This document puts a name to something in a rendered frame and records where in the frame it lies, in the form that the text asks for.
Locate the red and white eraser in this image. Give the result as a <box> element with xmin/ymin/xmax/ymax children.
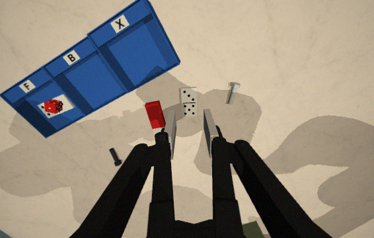
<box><xmin>145</xmin><ymin>100</ymin><xmax>166</xmax><ymax>135</ymax></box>

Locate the white domino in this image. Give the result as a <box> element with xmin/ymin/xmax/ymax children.
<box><xmin>37</xmin><ymin>94</ymin><xmax>75</xmax><ymax>118</ymax></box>
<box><xmin>181</xmin><ymin>87</ymin><xmax>197</xmax><ymax>117</ymax></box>

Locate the blue bin rack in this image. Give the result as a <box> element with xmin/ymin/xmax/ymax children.
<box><xmin>0</xmin><ymin>0</ymin><xmax>180</xmax><ymax>138</ymax></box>

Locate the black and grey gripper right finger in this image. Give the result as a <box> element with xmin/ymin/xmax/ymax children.
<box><xmin>204</xmin><ymin>109</ymin><xmax>332</xmax><ymax>238</ymax></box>

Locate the red die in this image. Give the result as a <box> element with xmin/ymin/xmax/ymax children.
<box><xmin>44</xmin><ymin>99</ymin><xmax>62</xmax><ymax>114</ymax></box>

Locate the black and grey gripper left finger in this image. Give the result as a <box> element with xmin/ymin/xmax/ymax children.
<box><xmin>69</xmin><ymin>110</ymin><xmax>176</xmax><ymax>238</ymax></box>

